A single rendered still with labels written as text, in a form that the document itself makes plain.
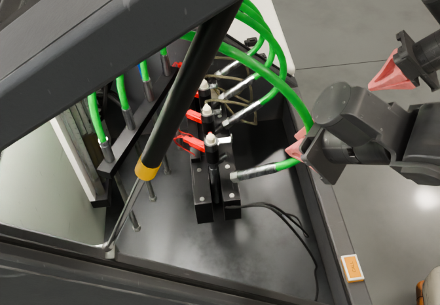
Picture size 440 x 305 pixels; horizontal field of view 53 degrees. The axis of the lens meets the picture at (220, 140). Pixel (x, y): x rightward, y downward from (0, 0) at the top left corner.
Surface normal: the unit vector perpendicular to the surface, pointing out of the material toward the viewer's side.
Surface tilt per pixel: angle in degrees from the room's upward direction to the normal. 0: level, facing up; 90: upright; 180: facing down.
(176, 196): 0
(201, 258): 0
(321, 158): 49
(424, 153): 40
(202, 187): 0
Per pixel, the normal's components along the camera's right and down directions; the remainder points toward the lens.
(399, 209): -0.05, -0.66
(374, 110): 0.41, -0.06
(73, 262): 0.64, -0.56
